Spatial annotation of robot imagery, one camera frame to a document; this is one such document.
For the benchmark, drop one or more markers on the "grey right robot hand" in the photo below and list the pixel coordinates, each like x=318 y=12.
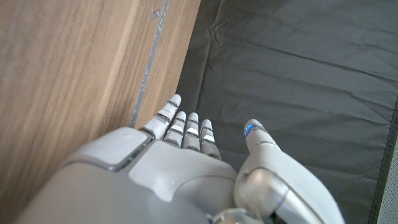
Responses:
x=186 y=186

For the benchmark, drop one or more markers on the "black backdrop cloth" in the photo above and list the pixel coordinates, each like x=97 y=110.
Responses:
x=295 y=62

